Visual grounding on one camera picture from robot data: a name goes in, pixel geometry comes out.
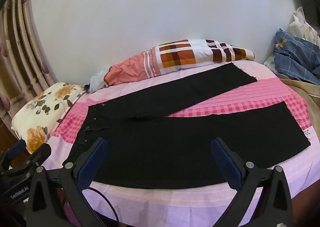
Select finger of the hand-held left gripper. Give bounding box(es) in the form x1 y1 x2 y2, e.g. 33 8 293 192
0 139 27 169
24 143 52 167

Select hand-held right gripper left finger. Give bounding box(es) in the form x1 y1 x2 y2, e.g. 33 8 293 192
26 137 118 227

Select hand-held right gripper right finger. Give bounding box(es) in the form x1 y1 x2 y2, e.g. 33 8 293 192
211 137 293 227

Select black pants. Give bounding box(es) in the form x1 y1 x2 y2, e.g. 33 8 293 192
69 62 311 190

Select yellow floral pillow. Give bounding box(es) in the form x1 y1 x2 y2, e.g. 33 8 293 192
12 82 87 154

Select pink checked bedsheet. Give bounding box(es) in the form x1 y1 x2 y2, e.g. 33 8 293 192
41 58 320 227

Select white and blue packet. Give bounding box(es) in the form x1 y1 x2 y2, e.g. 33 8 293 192
86 70 112 93

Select beige floral curtain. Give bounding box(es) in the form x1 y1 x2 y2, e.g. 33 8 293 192
0 0 57 147

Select beige cloth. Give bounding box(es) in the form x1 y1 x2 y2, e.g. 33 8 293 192
281 78 320 127

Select orange plaid pillow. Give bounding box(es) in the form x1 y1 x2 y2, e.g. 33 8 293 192
104 39 255 86

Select blue jeans pile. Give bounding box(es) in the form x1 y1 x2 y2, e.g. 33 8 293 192
272 28 320 85

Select white floral cloth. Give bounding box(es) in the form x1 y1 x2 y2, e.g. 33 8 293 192
264 7 320 70

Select black cable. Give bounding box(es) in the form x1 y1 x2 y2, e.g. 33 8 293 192
87 187 120 227

